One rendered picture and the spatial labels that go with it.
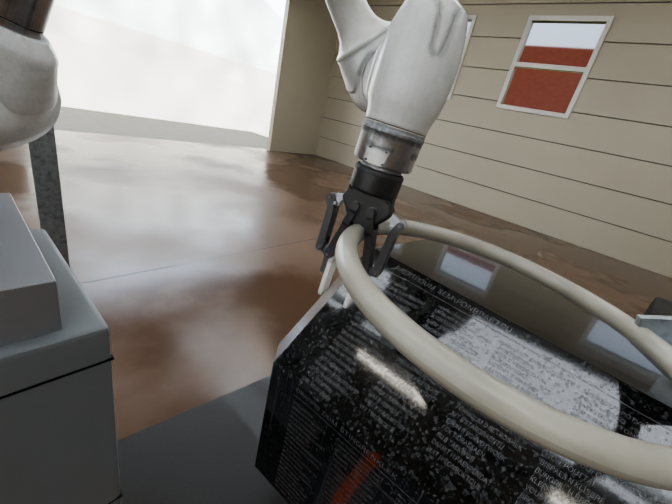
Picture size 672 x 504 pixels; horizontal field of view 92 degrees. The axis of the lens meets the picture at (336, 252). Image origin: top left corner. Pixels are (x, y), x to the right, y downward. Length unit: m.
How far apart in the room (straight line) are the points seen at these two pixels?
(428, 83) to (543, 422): 0.36
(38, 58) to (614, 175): 6.73
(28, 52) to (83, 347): 0.43
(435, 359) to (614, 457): 0.13
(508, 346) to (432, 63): 0.48
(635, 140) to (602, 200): 0.94
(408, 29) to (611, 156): 6.45
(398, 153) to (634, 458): 0.36
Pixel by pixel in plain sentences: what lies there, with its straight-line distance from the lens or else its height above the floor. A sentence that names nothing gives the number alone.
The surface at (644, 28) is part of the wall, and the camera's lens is 7.14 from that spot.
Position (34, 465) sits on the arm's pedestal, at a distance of 0.71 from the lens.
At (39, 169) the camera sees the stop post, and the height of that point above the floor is 0.70.
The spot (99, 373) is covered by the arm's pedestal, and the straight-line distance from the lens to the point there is 0.63.
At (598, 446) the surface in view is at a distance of 0.32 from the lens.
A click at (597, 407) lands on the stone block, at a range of 0.68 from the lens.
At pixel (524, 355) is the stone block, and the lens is 0.68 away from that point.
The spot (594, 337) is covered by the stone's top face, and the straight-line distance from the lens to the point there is 0.80.
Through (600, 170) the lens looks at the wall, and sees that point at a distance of 6.83.
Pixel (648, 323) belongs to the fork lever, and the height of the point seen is 0.97.
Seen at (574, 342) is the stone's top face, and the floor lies 0.87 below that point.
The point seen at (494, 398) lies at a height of 0.98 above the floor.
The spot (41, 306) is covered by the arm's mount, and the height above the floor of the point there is 0.84.
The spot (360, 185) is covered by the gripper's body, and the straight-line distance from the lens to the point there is 0.47.
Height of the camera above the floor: 1.15
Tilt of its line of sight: 22 degrees down
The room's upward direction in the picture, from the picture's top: 13 degrees clockwise
